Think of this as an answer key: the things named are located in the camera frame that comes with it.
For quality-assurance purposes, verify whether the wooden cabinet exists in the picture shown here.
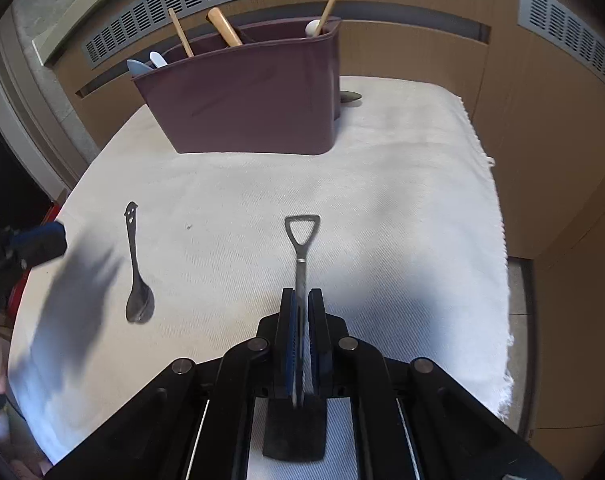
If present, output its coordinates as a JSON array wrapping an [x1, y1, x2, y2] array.
[[52, 0, 605, 480]]

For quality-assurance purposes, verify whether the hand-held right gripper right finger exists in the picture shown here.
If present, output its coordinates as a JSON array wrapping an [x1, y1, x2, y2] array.
[[307, 287, 563, 480]]

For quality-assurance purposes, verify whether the small grey vent grille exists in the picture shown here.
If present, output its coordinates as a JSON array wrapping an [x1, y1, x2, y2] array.
[[517, 0, 605, 106]]

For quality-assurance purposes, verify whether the wooden handled utensil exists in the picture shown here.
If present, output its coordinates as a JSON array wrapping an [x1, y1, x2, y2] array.
[[206, 6, 244, 48]]

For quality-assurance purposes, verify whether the purple plastic utensil holder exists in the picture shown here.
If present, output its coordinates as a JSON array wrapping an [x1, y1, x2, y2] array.
[[131, 16, 344, 156]]

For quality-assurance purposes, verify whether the white woven cloth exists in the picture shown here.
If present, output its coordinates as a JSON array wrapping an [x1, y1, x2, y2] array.
[[5, 76, 515, 480]]

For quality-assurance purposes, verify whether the shovel shaped metal spoon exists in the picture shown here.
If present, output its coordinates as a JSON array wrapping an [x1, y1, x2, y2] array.
[[262, 214, 329, 463]]

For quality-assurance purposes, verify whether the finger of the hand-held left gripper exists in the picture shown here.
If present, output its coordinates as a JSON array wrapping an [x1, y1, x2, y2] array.
[[0, 220, 68, 318]]

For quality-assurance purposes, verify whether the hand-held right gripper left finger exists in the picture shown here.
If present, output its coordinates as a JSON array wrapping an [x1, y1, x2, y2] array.
[[45, 287, 298, 480]]

